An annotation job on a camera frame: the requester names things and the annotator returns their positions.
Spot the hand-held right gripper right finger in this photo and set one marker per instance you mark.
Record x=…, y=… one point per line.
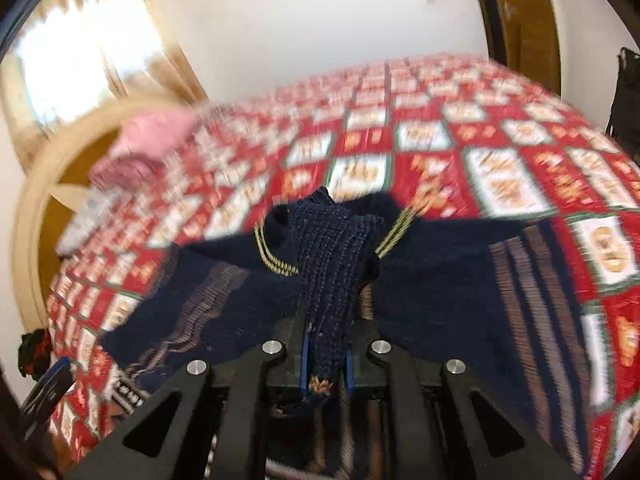
x=348, y=371

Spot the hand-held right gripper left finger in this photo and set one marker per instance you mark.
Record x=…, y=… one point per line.
x=305, y=366

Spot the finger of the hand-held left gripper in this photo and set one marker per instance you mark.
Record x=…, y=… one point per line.
x=47, y=387

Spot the navy knitted sweater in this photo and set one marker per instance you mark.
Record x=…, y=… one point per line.
x=425, y=285

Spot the red and green cloth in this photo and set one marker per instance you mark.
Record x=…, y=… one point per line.
x=35, y=352

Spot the wooden headboard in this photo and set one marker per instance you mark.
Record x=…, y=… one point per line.
x=30, y=240

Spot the red checked printed bedsheet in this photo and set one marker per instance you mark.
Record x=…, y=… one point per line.
x=425, y=135

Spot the pink folded quilt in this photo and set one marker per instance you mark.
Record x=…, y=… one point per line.
x=150, y=140

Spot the beige curtain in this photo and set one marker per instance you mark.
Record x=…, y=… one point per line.
x=165, y=55

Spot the black suitcase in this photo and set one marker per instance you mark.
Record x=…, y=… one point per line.
x=625, y=95

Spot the brown wooden door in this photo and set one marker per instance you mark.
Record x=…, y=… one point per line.
x=530, y=20

